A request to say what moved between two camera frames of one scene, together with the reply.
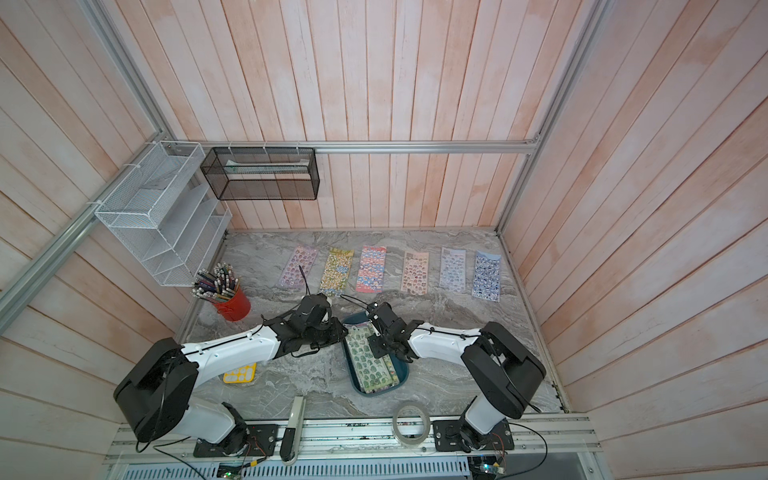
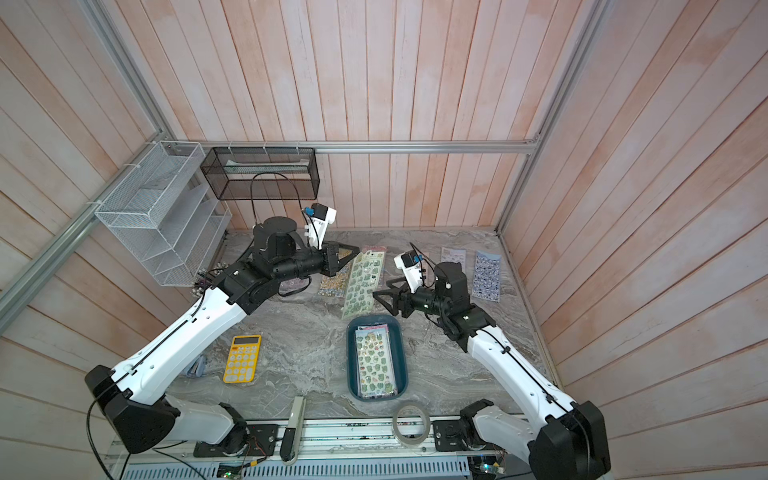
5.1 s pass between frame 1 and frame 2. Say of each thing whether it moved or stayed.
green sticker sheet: moved
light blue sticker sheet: stayed
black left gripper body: moved
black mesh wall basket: stayed
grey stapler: stayed
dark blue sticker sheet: stayed
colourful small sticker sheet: stayed
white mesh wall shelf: stayed
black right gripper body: moved
